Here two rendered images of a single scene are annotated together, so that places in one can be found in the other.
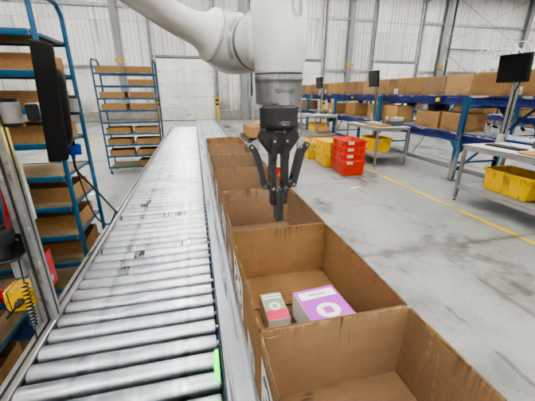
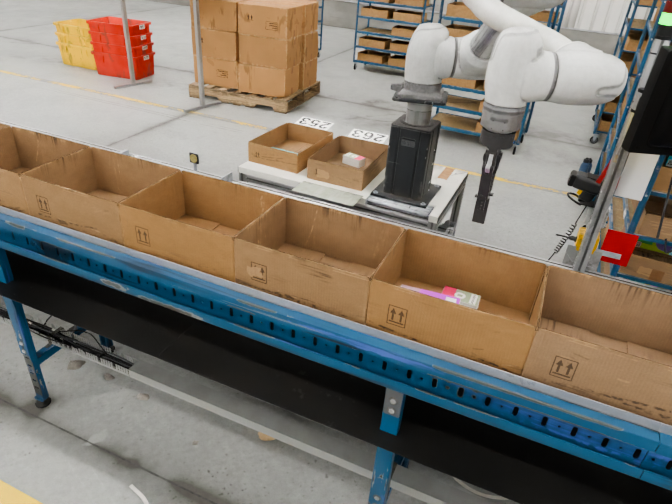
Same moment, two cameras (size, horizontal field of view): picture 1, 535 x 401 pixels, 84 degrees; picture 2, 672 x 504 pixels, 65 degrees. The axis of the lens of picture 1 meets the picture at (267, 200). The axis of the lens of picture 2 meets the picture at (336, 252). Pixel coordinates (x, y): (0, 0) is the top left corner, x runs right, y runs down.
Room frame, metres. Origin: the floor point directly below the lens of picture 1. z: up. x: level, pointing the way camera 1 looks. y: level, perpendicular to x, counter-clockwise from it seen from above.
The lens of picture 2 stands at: (0.99, -1.19, 1.76)
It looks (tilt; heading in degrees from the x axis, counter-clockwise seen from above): 31 degrees down; 125
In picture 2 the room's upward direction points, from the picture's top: 4 degrees clockwise
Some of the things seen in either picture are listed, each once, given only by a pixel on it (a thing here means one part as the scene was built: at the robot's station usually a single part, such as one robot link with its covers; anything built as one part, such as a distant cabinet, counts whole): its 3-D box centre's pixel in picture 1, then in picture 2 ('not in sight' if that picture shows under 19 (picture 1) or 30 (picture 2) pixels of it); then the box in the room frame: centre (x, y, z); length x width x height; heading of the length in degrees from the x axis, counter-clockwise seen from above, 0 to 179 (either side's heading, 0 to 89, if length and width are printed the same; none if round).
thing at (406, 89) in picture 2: not in sight; (417, 87); (-0.05, 0.83, 1.22); 0.22 x 0.18 x 0.06; 24
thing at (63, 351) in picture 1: (133, 340); not in sight; (0.70, 0.40, 0.72); 0.52 x 0.05 x 0.05; 103
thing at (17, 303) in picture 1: (15, 301); (576, 237); (0.73, 0.75, 0.84); 0.15 x 0.09 x 0.07; 13
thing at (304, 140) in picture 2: not in sight; (292, 146); (-0.69, 0.78, 0.80); 0.38 x 0.28 x 0.10; 101
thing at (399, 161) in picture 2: not in sight; (411, 157); (-0.03, 0.83, 0.91); 0.26 x 0.26 x 0.33; 12
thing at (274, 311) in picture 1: (274, 313); (459, 302); (0.61, -0.02, 0.91); 0.10 x 0.06 x 0.05; 13
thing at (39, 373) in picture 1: (129, 358); not in sight; (0.64, 0.39, 0.72); 0.52 x 0.05 x 0.05; 103
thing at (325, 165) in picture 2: not in sight; (350, 161); (-0.36, 0.83, 0.80); 0.38 x 0.28 x 0.10; 103
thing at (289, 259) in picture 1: (300, 290); (457, 298); (0.62, -0.08, 0.96); 0.39 x 0.29 x 0.17; 13
